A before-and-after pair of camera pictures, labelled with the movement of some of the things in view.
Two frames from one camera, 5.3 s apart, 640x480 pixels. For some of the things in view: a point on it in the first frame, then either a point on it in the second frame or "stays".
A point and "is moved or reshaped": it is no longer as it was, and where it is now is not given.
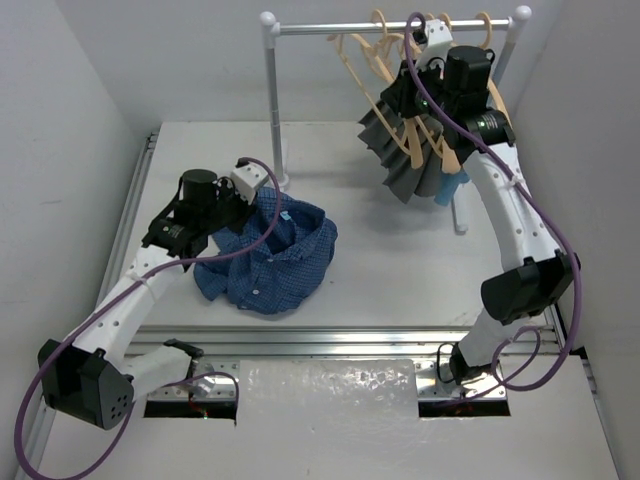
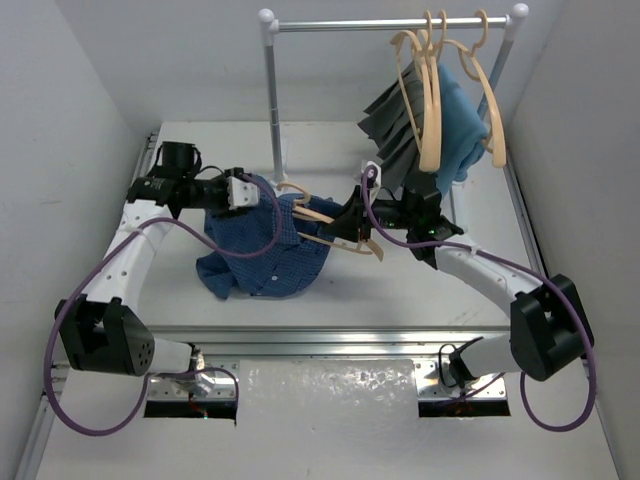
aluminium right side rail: x=559 y=324 stays
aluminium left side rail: x=47 y=411 stays
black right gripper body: x=412 y=100 → x=390 y=214
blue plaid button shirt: x=283 y=270 is moved or reshaped
